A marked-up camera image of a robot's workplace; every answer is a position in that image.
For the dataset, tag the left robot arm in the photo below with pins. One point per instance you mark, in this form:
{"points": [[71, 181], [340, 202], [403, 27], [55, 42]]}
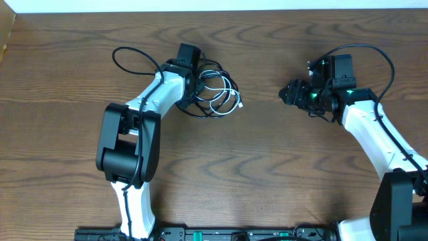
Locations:
{"points": [[129, 146]]}

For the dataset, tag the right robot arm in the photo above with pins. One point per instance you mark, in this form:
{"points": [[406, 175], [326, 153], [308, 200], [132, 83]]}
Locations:
{"points": [[399, 210]]}

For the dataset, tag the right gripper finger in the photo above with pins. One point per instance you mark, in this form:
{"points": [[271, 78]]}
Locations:
{"points": [[286, 99], [285, 91]]}

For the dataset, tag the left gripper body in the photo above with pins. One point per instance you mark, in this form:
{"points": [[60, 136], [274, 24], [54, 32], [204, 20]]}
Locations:
{"points": [[193, 84]]}

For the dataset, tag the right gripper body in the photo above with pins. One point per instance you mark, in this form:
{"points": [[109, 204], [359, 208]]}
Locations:
{"points": [[308, 98]]}

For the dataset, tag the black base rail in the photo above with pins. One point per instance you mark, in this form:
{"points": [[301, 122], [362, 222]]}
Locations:
{"points": [[304, 232]]}

